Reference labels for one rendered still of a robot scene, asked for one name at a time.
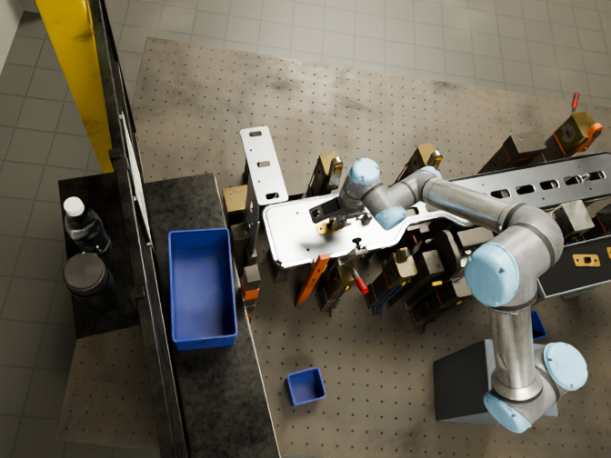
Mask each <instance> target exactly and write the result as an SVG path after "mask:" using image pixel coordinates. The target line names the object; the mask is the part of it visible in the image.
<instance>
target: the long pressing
mask: <svg viewBox="0 0 611 458"><path fill-rule="evenodd" d="M578 166H580V168H579V167H578ZM596 172H602V173H603V175H604V177H605V178H603V179H598V180H593V181H590V180H589V179H588V180H586V181H584V180H583V179H582V175H585V174H592V173H596ZM573 176H579V177H580V179H581V181H582V182H581V183H579V184H571V185H566V183H565V181H564V178H568V177H573ZM446 181H448V182H451V183H454V184H459V185H461V186H464V187H466V188H469V189H472V190H475V191H478V192H480V193H482V194H487V195H490V196H491V193H492V192H497V191H502V190H507V191H508V192H509V194H510V196H509V197H506V198H501V200H503V201H506V202H509V203H511V204H517V203H526V204H531V205H533V206H535V207H537V208H539V209H541V210H543V211H544V212H549V211H554V210H555V209H556V208H557V207H558V206H560V205H561V204H564V203H569V202H574V201H578V200H582V202H583V204H588V203H593V202H597V201H602V200H606V199H610V198H611V153H609V152H599V153H593V154H584V155H580V156H574V157H569V158H564V159H559V160H554V161H549V162H543V163H539V164H530V165H524V166H519V167H514V168H509V169H504V170H499V171H494V172H489V173H483V174H474V175H469V176H464V177H459V178H454V179H449V180H446ZM549 181H556V182H557V184H558V187H557V188H552V189H547V190H543V189H542V188H541V186H540V183H544V182H549ZM482 184H483V185H484V186H482ZM526 185H532V186H533V188H534V190H535V191H534V192H533V193H528V194H518V193H517V192H516V188H517V187H521V186H526ZM590 188H591V190H590ZM339 194H340V192H339V193H333V194H324V195H319V196H314V197H308V198H303V199H298V200H293V201H288V202H282V203H277V204H270V205H268V206H266V207H265V208H264V209H263V211H262V221H263V224H264V228H265V234H266V238H267V241H268V244H269V248H270V252H271V255H272V259H273V262H274V264H275V265H276V266H277V267H278V268H280V269H285V270H286V269H292V268H297V267H300V266H305V265H310V264H311V262H312V260H313V258H314V257H317V256H319V255H320V254H329V256H330V259H329V261H331V260H335V259H336V258H338V257H340V258H342V257H343V256H344V255H346V254H347V253H348V252H350V251H351V250H352V249H354V248H355V246H356V244H354V243H352V240H353V238H356V237H360V238H362V241H361V242H360V244H361V245H362V247H363V246H364V245H366V248H367V251H368V252H373V251H378V250H383V249H386V248H391V247H395V246H396V245H398V244H399V242H400V241H401V239H402V237H403V235H404V233H405V231H406V229H407V227H409V226H410V225H414V224H422V223H427V222H432V221H436V220H446V221H448V222H449V223H451V224H454V225H455V226H457V227H459V228H463V229H466V228H471V227H476V226H479V225H477V224H473V223H471V222H468V221H467V220H464V219H462V218H460V217H457V216H455V215H452V214H449V213H447V212H445V211H442V210H441V211H436V212H432V213H429V212H428V211H427V210H426V204H425V203H422V202H419V203H417V204H415V205H413V206H412V207H416V208H417V210H418V212H419V214H418V215H413V216H408V217H407V218H406V219H405V220H404V221H403V222H402V223H401V224H399V225H398V226H396V227H395V228H393V229H391V230H389V231H386V230H384V229H383V228H382V227H381V226H380V225H379V223H378V222H377V221H375V220H374V217H373V219H372V221H371V222H370V224H368V225H365V224H362V222H361V220H358V221H355V218H353V219H347V222H348V223H352V224H351V225H350V226H348V227H344V229H343V230H342V231H338V232H333V233H329V234H319V233H318V231H317V228H316V224H314V223H313V222H312V220H311V217H310V214H309V212H308V210H309V209H310V208H312V207H314V206H317V205H319V204H321V203H323V202H326V201H328V200H330V199H332V198H333V197H336V196H339ZM542 198H544V200H543V199H542ZM412 207H410V208H412ZM296 212H299V214H296ZM306 249H309V252H308V251H307V250H306Z"/></svg>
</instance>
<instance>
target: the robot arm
mask: <svg viewBox="0 0 611 458"><path fill-rule="evenodd" d="M379 173H380V172H379V167H378V165H377V164H376V162H374V161H373V160H371V159H368V158H361V159H358V160H356V161H355V162H354V164H353V165H352V167H351V168H350V169H349V171H348V175H347V177H346V179H345V181H344V183H343V185H342V188H341V190H340V194H339V196H336V197H333V198H332V199H330V200H328V201H326V202H323V203H321V204H319V205H317V206H314V207H312V208H310V209H309V210H308V212H309V214H310V217H311V220H312V222H313V223H314V224H318V223H320V222H323V221H324V220H326V219H328V221H329V223H330V224H332V226H331V229H332V230H333V231H338V230H341V229H343V228H344V227H348V226H350V225H351V224H352V223H348V222H347V219H353V218H355V221H358V220H362V219H363V218H364V216H365V214H366V209H367V210H368V212H369V213H370V214H371V215H372V216H373V217H374V220H375V221H377V222H378V223H379V225H380V226H381V227H382V228H383V229H384V230H386V231H389V230H391V229H393V228H395V227H396V226H398V225H399V224H401V223H402V222H403V221H404V220H405V219H406V217H407V214H406V210H407V209H409V208H410V207H412V206H413V205H415V204H417V203H419V202H422V203H425V204H429V205H431V206H434V207H435V208H437V209H440V210H442V211H445V212H447V213H449V214H452V215H455V216H457V217H460V218H462V219H464V220H467V221H468V222H471V223H473V224H477V225H479V226H482V227H484V228H485V229H488V230H490V231H493V232H495V233H497V234H499V235H498V236H496V237H495V238H493V239H492V240H490V241H489V242H488V243H486V244H483V245H481V246H480V247H478V248H477V249H476V250H475V252H474V253H472V254H471V255H470V256H469V257H468V258H467V260H466V264H465V269H464V274H465V279H466V284H467V286H468V287H470V288H471V293H472V294H473V296H474V297H475V298H476V299H477V300H478V301H480V302H481V303H482V304H484V305H485V306H487V307H488V311H489V318H490V325H491V333H492V340H493V347H494V355H495V362H496V368H495V370H494V371H493V372H492V374H491V385H492V389H491V390H490V391H489V392H486V395H485V396H484V398H483V401H484V404H485V406H486V409H487V410H488V411H489V412H490V413H491V414H492V416H493V417H494V418H495V419H496V420H497V421H498V422H499V423H501V424H502V425H503V426H504V427H505V428H506V429H508V430H510V431H512V432H514V433H522V432H523V431H525V430H526V429H527V428H528V427H531V426H532V424H533V423H534V422H535V421H536V420H537V419H538V418H539V417H540V416H542V415H543V414H544V413H545V412H546V411H547V410H548V409H549V408H550V407H551V406H552V405H554V404H555V403H556V402H557V401H558V400H559V399H560V398H561V397H562V396H563V395H564V394H565V393H567V392H568V391H574V390H577V389H578V388H580V387H582V386H583V385H584V384H585V382H586V379H587V370H586V362H585V360H584V358H583V356H582V355H581V353H580V352H579V351H578V350H577V349H576V348H575V347H573V346H572V345H570V344H567V343H550V344H548V345H547V346H544V347H541V348H538V349H535V350H534V346H533V333H532V320H531V307H530V305H532V304H533V303H534V302H535V300H536V298H537V283H536V280H537V278H538V277H539V276H540V275H541V274H543V273H544V272H546V271H547V270H548V269H549V268H551V267H552V266H553V265H554V264H555V263H556V262H557V261H558V260H559V258H560V256H561V254H562V252H563V248H564V238H563V234H562V232H561V229H560V227H559V225H558V224H557V223H556V221H555V220H554V219H553V218H552V217H551V216H550V215H549V214H547V213H546V212H544V211H543V210H541V209H539V208H537V207H535V206H533V205H531V204H526V203H517V204H511V203H509V202H506V201H503V200H501V199H498V198H495V197H493V196H490V195H487V194H482V193H480V192H478V191H475V190H472V189H469V188H466V187H464V186H461V185H459V184H454V183H451V182H448V181H446V180H443V179H442V176H441V174H440V173H439V172H438V171H436V169H435V168H434V167H432V166H425V167H423V168H422V169H419V170H416V171H415V172H413V173H412V174H411V175H409V176H408V177H407V178H405V179H403V180H402V181H400V182H398V183H396V184H394V185H392V186H391V187H389V188H386V187H385V185H384V184H383V183H382V182H381V180H380V179H379ZM361 215H362V217H361V218H358V217H360V216H361ZM334 219H335V220H334Z"/></svg>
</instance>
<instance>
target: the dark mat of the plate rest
mask: <svg viewBox="0 0 611 458"><path fill-rule="evenodd" d="M607 247H611V237H607V238H603V239H599V240H595V241H591V242H586V243H582V244H575V245H571V246H568V247H564V248H563V252H562V254H561V256H560V258H559V260H558V261H557V262H556V263H555V264H554V265H553V266H552V267H551V268H549V269H548V270H547V271H546V272H544V273H543V274H541V275H540V276H539V277H538V280H539V282H540V283H541V286H542V288H543V290H544V292H545V295H546V296H549V295H552V294H558V293H562V292H565V291H569V290H573V289H576V288H580V287H584V286H588V285H591V284H598V283H602V282H605V281H608V280H611V259H610V258H609V256H608V253H607V250H606V248H607ZM573 254H596V255H597V256H598V259H599V263H600V266H575V263H574V259H573Z"/></svg>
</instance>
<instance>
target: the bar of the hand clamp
mask: <svg viewBox="0 0 611 458"><path fill-rule="evenodd" d="M361 241H362V238H360V237H356V238H353V240H352V243H354V244H356V246H355V248H354V249H352V250H351V251H350V252H348V253H347V254H346V255H344V256H343V257H342V258H341V261H342V266H343V265H345V264H349V263H351V264H352V263H354V262H355V261H357V260H358V259H360V261H364V257H365V254H367V253H368V251H367V248H366V245H364V246H363V247H362V245H361V244H360V242H361Z"/></svg>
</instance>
